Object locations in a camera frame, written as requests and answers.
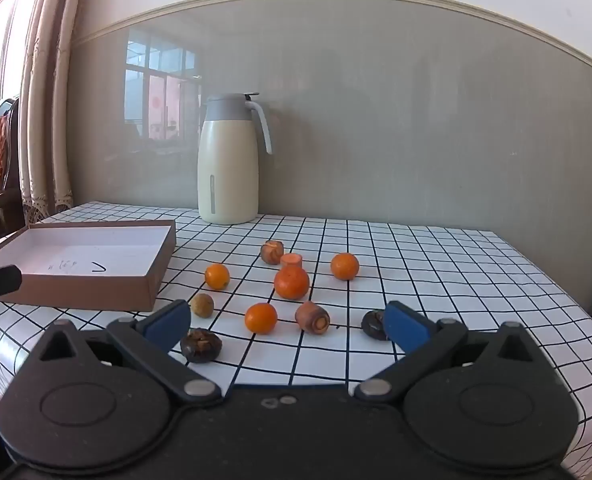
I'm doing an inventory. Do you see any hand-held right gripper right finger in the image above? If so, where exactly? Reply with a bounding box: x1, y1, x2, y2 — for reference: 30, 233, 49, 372
353, 301, 551, 403

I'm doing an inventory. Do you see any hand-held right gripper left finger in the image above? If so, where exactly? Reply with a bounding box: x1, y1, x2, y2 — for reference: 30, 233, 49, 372
26, 300, 221, 402

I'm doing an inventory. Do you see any tan longan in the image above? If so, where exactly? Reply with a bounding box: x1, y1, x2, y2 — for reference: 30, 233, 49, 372
190, 293, 215, 319

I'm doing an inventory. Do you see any small orange mandarin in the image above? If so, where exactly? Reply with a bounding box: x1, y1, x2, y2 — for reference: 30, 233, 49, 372
244, 302, 279, 335
204, 263, 231, 291
330, 252, 361, 281

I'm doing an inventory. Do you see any large orange mandarin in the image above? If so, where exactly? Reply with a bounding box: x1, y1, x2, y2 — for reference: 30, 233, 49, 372
274, 265, 311, 300

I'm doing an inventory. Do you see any dark brown water chestnut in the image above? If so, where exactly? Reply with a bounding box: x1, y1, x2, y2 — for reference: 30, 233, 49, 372
361, 310, 389, 342
180, 328, 223, 364

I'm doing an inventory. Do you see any white black checked tablecloth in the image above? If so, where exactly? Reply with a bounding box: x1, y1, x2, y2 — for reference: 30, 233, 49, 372
0, 201, 592, 480

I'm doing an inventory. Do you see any brown carrot stub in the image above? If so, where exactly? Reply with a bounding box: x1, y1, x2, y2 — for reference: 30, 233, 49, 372
261, 240, 285, 266
295, 301, 331, 335

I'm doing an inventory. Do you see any dark wooden chair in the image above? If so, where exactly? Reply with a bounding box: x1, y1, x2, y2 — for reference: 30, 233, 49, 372
0, 97, 27, 248

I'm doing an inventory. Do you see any cream thermos jug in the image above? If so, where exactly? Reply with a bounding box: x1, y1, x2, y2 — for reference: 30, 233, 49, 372
197, 92, 274, 225

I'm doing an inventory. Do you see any beige lace curtain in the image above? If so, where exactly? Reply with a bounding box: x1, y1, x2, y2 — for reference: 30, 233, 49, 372
18, 0, 94, 223

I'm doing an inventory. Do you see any window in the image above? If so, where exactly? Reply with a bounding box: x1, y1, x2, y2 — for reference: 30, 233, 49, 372
0, 0, 52, 123

